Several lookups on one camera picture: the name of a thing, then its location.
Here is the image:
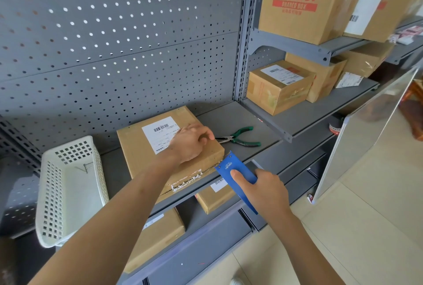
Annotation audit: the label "person's right hand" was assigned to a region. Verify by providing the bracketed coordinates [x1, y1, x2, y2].
[230, 168, 293, 223]

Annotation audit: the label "person's left hand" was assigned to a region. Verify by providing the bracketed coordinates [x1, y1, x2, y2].
[165, 123, 216, 165]

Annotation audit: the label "blue box cutter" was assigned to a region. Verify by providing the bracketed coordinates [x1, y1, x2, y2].
[214, 151, 259, 215]

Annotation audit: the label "person's left forearm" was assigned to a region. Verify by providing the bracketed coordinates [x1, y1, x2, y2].
[29, 149, 183, 285]

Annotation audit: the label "person's right forearm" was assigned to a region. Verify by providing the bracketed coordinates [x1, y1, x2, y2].
[264, 206, 348, 285]

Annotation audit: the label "small cardboard box white label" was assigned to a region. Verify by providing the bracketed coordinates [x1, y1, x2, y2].
[195, 177, 237, 215]

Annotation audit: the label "small taped cardboard box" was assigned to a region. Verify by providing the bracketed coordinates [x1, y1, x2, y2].
[246, 60, 316, 116]

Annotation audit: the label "long cardboard box white label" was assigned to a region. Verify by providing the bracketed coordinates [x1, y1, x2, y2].
[123, 207, 186, 274]

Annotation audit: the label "cardboard box red tape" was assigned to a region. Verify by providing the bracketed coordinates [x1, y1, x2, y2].
[286, 52, 348, 103]

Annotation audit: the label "white leaning board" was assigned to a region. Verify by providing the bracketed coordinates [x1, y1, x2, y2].
[312, 66, 420, 205]

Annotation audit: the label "gray metal pegboard shelving unit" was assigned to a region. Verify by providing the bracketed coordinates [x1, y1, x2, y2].
[0, 0, 423, 285]

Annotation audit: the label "white plastic basket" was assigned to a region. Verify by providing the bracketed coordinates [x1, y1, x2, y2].
[35, 135, 110, 248]

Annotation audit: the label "white paper slip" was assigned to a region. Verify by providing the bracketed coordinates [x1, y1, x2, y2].
[335, 72, 364, 89]

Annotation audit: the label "large cardboard box red print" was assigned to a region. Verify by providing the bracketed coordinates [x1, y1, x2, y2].
[258, 0, 375, 46]

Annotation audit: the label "plain brown cardboard box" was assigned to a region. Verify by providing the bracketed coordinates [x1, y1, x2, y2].
[337, 42, 394, 79]

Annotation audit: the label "brown wooden furniture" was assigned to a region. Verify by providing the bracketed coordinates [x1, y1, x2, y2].
[397, 78, 423, 141]

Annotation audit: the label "large cardboard box white label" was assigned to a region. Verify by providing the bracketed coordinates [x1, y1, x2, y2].
[343, 0, 423, 43]

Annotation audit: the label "pink and white packets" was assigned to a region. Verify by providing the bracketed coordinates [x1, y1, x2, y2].
[389, 25, 423, 44]

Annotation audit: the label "green-handled pliers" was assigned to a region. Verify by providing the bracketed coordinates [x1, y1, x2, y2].
[215, 126, 262, 147]

